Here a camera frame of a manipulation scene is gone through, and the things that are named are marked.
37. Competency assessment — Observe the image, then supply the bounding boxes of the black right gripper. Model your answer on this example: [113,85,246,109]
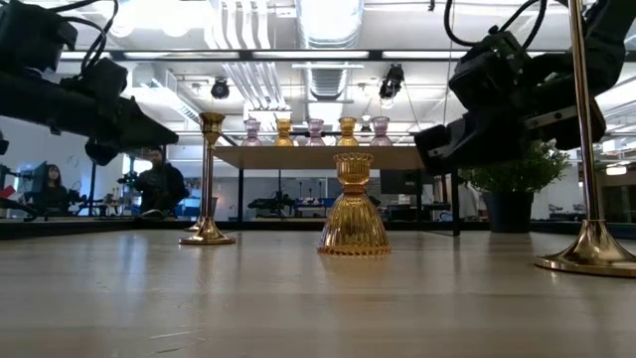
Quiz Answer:
[414,98,608,175]

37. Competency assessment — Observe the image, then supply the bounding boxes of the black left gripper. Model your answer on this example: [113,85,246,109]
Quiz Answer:
[29,79,179,168]

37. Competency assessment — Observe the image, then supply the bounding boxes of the pink glass candle holder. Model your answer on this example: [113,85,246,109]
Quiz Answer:
[370,115,393,147]
[305,117,328,147]
[241,117,264,147]

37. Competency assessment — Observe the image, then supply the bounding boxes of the amber glass candle holder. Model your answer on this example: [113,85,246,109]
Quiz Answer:
[273,117,297,147]
[337,115,359,147]
[317,152,393,257]

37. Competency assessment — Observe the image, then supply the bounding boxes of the short brass candlestick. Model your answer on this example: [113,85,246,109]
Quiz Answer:
[178,111,238,247]

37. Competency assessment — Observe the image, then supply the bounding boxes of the person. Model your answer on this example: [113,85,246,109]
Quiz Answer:
[30,163,71,215]
[132,146,190,216]

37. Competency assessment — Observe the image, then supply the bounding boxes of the black ceiling spotlight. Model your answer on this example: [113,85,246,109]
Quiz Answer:
[210,77,232,100]
[377,63,406,103]

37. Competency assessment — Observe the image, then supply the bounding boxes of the green potted plant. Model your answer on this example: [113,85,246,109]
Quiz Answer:
[459,141,571,235]

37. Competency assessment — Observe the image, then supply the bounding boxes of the wooden shelf black metal legs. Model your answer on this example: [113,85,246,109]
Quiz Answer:
[207,125,462,238]

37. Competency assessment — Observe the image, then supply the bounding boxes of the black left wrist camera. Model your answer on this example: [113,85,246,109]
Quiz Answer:
[74,57,129,108]

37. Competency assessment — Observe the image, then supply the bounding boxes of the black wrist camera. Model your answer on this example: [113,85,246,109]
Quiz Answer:
[448,30,534,114]
[74,57,129,108]

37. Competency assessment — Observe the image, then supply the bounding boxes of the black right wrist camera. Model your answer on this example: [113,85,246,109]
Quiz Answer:
[448,30,534,114]

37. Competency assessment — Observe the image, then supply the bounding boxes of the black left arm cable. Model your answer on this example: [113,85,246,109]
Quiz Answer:
[47,0,120,76]

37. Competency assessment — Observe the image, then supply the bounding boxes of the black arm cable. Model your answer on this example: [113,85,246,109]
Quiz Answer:
[47,0,120,76]
[443,0,549,50]

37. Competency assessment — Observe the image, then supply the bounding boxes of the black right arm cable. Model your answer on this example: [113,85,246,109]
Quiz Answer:
[443,0,549,50]

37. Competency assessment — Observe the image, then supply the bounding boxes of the black aluminium frame rail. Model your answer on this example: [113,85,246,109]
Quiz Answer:
[0,217,636,241]

